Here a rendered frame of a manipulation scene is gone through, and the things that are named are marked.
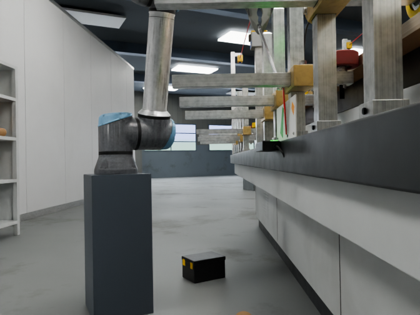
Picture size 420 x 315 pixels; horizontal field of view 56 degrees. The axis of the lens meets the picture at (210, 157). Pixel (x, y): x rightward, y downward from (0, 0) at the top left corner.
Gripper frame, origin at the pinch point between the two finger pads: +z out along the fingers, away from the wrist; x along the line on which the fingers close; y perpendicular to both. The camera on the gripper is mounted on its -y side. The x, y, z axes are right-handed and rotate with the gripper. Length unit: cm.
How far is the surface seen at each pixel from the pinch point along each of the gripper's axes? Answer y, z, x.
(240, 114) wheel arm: 35.8, 19.6, 3.0
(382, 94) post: -60, 28, -7
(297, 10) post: -10.4, -0.9, -8.2
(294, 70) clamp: -17.6, 15.6, -5.4
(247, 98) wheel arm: 10.8, 17.5, 2.7
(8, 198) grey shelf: 253, 69, 203
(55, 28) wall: 425, -146, 224
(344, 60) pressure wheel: -16.6, 13.4, -17.5
